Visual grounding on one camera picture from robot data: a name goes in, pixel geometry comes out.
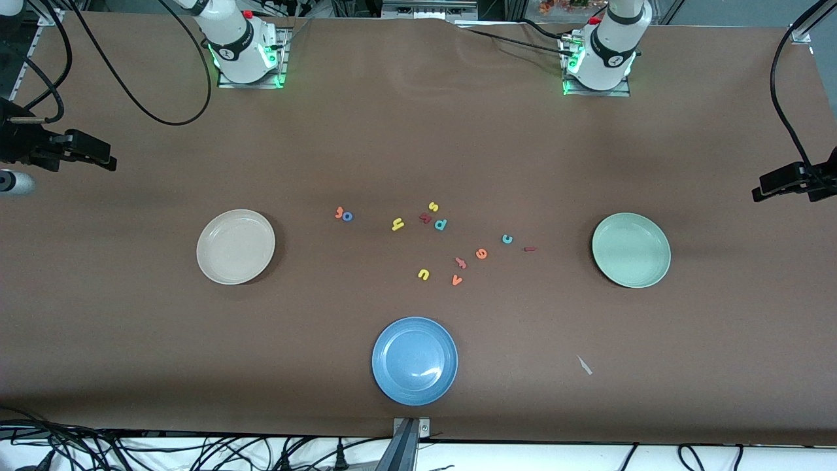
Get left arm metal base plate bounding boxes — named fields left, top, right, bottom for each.
left=560, top=33, right=632, bottom=97

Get grey power strip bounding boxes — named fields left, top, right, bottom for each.
left=383, top=0, right=478, bottom=20

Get blue round plate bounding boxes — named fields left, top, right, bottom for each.
left=371, top=317, right=459, bottom=407

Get beige round plate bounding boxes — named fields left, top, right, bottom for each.
left=196, top=209, right=276, bottom=286

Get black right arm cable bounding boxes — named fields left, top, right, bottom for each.
left=0, top=0, right=213, bottom=126

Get tangled black floor cables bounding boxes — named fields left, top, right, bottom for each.
left=0, top=406, right=275, bottom=471

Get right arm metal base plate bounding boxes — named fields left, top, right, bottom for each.
left=217, top=27, right=289, bottom=90

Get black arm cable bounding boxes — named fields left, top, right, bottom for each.
left=770, top=0, right=837, bottom=181
left=0, top=0, right=213, bottom=126

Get brown table cover mat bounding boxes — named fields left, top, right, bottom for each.
left=0, top=10, right=837, bottom=447

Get green round plate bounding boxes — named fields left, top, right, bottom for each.
left=592, top=212, right=672, bottom=289

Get black cable on mat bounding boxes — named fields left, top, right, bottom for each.
left=454, top=25, right=564, bottom=52

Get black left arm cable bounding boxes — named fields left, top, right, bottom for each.
left=770, top=0, right=837, bottom=181

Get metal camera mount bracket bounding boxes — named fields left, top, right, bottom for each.
left=392, top=417, right=431, bottom=438

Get aluminium frame profile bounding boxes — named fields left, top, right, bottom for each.
left=26, top=8, right=66, bottom=73
left=788, top=0, right=837, bottom=45

